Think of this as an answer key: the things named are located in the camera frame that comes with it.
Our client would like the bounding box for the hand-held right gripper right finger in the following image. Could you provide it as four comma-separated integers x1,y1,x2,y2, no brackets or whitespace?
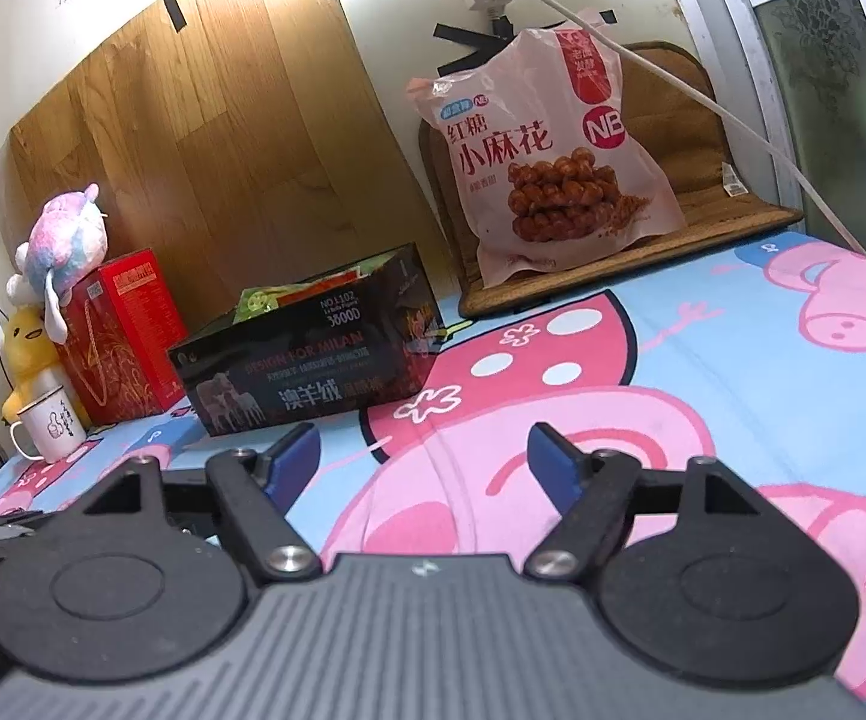
525,422,764,584

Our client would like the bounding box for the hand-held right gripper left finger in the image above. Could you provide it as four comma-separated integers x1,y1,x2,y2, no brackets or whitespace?
83,422,323,584

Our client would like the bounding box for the black cardboard box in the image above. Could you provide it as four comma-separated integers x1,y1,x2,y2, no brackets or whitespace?
167,244,445,437

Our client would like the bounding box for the yellow green snack packet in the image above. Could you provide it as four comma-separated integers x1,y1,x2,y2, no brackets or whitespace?
233,285,291,325

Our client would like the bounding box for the white enamel mug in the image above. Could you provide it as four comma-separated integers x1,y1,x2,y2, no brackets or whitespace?
8,385,89,464

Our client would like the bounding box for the cartoon pig printed bedsheet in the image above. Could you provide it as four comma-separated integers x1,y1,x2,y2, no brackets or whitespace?
0,232,866,720

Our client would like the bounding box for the yellow duck plush toy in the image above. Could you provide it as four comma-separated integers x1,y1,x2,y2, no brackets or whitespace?
1,305,74,425

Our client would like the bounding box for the red gift box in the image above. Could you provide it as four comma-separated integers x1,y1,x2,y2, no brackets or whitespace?
53,249,188,426

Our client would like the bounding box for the pink twisted dough snack bag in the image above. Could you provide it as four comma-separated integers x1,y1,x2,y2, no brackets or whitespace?
404,28,687,287

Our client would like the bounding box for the pink blue plush toy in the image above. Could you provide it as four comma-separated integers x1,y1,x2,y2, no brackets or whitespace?
7,181,109,342

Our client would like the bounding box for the wooden board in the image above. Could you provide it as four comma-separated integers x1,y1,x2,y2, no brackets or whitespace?
0,0,453,361

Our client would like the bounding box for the brown seat cushion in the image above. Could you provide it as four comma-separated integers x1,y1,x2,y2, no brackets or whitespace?
418,40,807,318

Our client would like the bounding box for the aluminium window frame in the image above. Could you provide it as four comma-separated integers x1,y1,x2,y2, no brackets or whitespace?
665,0,866,271

